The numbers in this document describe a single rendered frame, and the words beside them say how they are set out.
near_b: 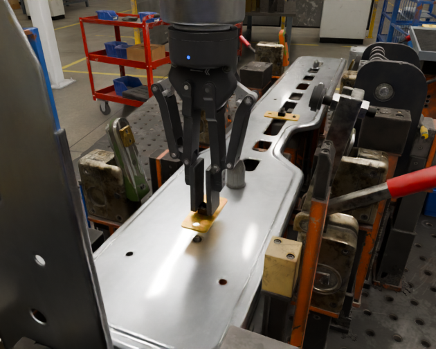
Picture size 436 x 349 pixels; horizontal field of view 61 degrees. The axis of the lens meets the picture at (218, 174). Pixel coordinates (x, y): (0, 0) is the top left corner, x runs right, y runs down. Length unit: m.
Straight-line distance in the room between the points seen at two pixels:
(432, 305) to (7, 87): 0.88
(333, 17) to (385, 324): 6.97
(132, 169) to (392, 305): 0.61
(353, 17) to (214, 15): 7.24
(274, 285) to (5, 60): 0.33
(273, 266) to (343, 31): 7.30
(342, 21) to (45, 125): 7.46
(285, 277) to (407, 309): 0.53
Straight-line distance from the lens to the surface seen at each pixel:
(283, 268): 0.40
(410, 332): 0.87
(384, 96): 0.69
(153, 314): 0.43
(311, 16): 8.39
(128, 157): 0.60
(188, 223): 0.50
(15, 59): 0.18
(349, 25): 7.61
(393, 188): 0.43
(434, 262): 1.05
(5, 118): 0.20
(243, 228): 0.53
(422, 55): 0.92
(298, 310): 0.41
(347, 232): 0.47
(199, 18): 0.38
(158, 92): 0.46
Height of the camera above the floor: 1.33
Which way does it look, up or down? 30 degrees down
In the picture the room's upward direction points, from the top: straight up
